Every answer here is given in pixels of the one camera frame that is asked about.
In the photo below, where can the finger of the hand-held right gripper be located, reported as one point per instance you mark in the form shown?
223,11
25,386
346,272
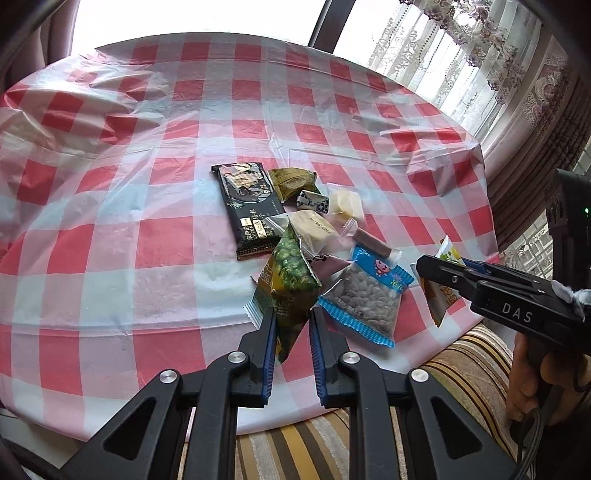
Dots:
482,269
443,274

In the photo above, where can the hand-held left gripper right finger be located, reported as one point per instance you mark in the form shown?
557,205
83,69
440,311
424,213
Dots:
317,364

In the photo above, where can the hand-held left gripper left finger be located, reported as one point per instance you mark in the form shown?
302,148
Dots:
269,364

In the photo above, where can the orange snack packet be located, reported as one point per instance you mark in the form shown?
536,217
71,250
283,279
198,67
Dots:
441,302

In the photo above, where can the blue cartoon seed packet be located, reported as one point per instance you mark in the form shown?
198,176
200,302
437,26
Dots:
364,295

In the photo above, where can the green pea packet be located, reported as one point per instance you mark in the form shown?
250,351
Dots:
286,277

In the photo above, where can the person's right hand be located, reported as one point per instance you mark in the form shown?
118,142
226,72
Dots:
519,383

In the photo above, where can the short lace curtain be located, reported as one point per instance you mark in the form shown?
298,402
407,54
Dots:
531,249

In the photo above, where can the striped plush cushion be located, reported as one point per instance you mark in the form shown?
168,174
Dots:
300,452

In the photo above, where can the purple snack packet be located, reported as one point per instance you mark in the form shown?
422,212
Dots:
330,272

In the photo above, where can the cream pastry packet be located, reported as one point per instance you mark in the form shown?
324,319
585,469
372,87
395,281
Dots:
346,203

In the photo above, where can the heavy patterned curtain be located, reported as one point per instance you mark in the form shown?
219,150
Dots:
531,152

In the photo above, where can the clear wrapped beige pastry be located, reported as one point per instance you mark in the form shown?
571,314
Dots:
314,230

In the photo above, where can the black picture snack packet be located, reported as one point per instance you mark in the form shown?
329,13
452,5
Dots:
244,207

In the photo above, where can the olive green snack packet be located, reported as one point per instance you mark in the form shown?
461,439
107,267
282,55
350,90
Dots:
291,182

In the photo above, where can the red checked plastic tablecloth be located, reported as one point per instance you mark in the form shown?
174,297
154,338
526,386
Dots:
138,207

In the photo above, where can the white lace curtain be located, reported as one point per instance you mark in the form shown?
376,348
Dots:
415,50

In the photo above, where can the pink plain curtain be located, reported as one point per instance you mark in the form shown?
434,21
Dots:
51,32

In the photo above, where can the dark window post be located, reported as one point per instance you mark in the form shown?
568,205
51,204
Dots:
330,23

